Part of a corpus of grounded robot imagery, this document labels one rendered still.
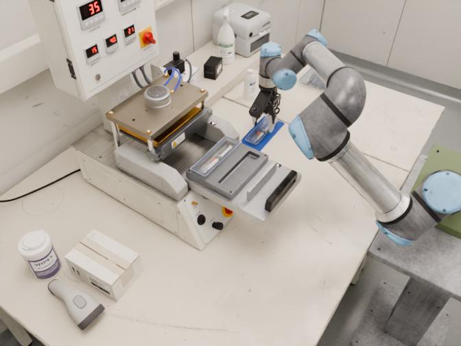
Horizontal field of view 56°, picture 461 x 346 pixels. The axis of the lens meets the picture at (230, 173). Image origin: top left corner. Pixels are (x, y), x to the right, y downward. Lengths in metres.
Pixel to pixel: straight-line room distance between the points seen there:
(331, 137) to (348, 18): 2.57
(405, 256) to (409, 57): 2.36
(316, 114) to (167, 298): 0.67
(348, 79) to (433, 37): 2.38
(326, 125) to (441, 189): 0.40
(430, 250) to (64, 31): 1.25
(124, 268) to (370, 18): 2.84
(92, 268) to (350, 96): 0.84
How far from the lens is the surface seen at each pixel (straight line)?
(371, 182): 1.26
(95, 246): 1.34
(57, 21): 1.23
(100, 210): 1.55
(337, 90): 1.16
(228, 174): 1.28
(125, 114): 1.32
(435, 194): 1.35
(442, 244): 1.56
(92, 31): 1.28
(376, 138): 1.87
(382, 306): 2.24
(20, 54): 1.54
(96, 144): 1.52
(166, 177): 1.26
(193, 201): 1.32
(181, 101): 1.35
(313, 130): 1.15
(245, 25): 2.13
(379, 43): 3.66
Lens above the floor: 1.88
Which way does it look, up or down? 45 degrees down
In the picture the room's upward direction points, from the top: 1 degrees clockwise
